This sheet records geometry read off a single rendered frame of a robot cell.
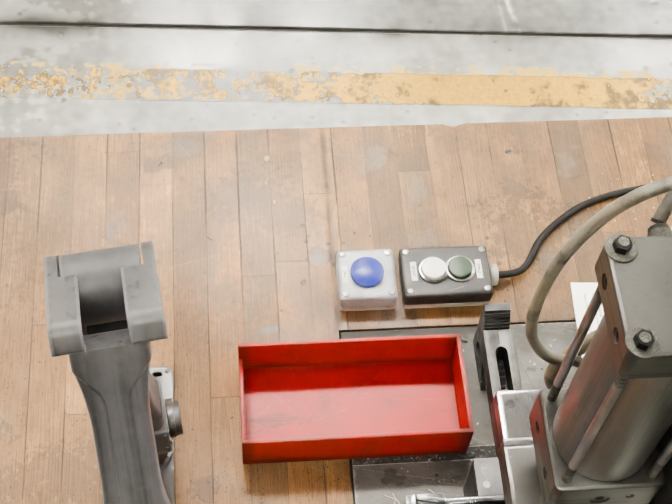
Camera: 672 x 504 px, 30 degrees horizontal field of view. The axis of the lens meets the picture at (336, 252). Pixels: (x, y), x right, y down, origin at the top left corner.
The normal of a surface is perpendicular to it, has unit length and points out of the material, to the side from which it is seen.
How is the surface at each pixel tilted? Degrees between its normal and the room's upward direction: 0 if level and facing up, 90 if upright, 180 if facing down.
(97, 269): 6
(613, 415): 90
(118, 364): 42
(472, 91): 0
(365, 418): 0
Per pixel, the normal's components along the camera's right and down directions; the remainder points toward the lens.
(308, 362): 0.07, 0.85
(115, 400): 0.18, 0.17
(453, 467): 0.05, -0.52
